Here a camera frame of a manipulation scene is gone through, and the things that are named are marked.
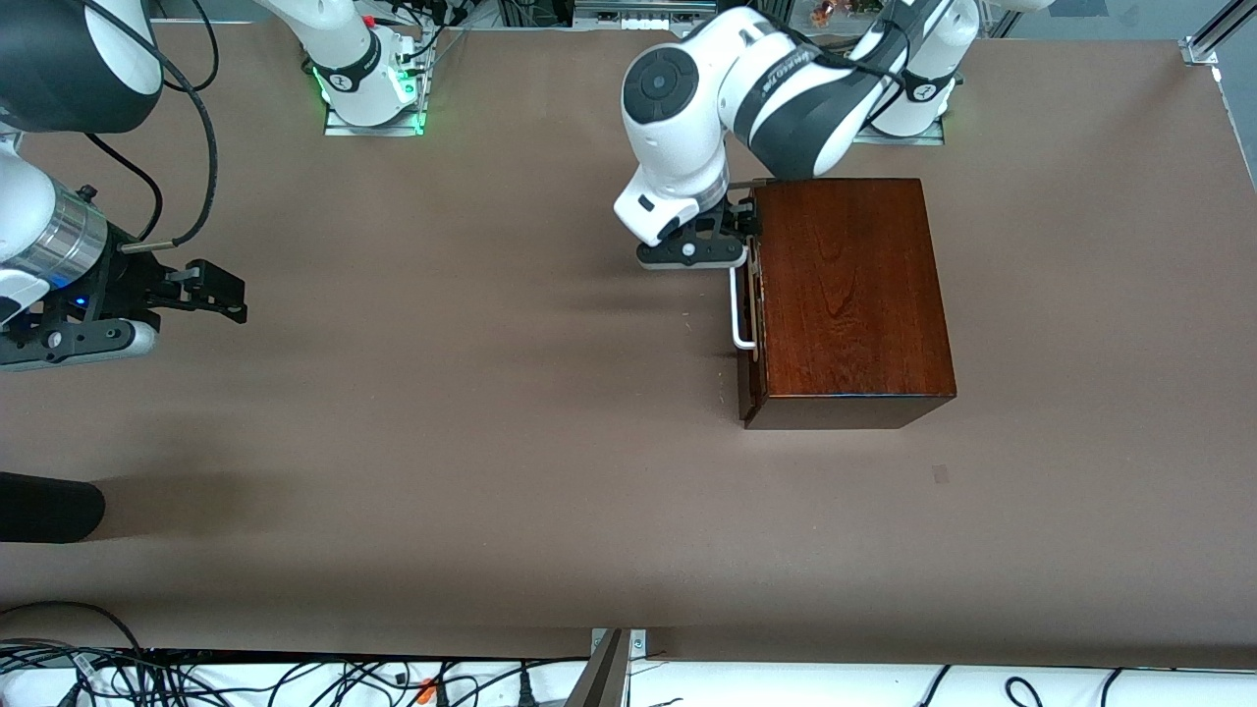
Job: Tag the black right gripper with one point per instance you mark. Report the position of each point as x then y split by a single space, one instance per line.
126 281

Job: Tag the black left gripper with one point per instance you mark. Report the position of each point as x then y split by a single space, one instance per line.
729 220

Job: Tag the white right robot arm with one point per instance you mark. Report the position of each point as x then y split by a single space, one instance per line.
344 59

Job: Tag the dark brown wooden cabinet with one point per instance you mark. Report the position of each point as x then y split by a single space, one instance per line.
845 285

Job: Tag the black cylinder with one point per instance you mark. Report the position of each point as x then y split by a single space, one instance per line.
44 507

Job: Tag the aluminium profile bar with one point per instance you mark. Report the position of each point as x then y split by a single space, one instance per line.
1203 47

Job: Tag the grey metal strut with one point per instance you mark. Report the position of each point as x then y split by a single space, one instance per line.
601 679

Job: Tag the metal base plate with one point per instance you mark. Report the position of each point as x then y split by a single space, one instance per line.
339 129
913 138

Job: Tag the silver aluminium frame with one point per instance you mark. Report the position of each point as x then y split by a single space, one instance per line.
643 15

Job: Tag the small metal bracket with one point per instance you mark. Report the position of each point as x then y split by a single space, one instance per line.
638 643

